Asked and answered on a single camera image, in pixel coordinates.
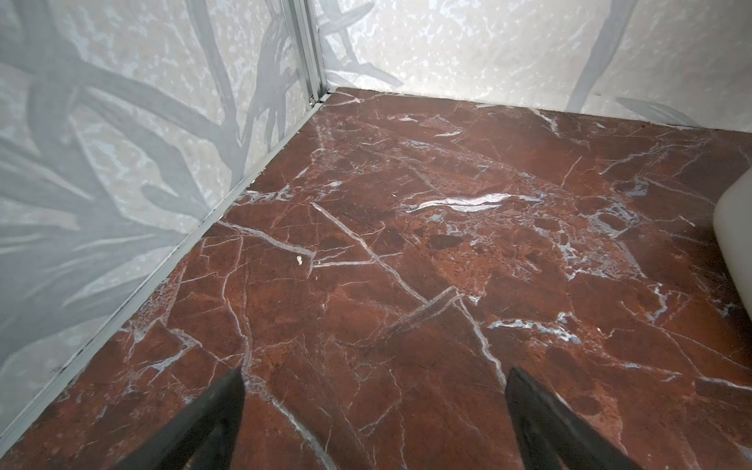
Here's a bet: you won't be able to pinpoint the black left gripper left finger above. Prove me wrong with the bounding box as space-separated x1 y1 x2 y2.
114 368 246 469

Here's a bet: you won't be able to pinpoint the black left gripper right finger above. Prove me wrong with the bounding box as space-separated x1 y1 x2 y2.
505 367 640 469

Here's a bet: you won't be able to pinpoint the aluminium frame profiles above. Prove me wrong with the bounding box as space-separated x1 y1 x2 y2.
1 1 326 450

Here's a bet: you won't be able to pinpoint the white plastic trash bin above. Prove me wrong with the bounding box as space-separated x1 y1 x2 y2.
713 170 752 316

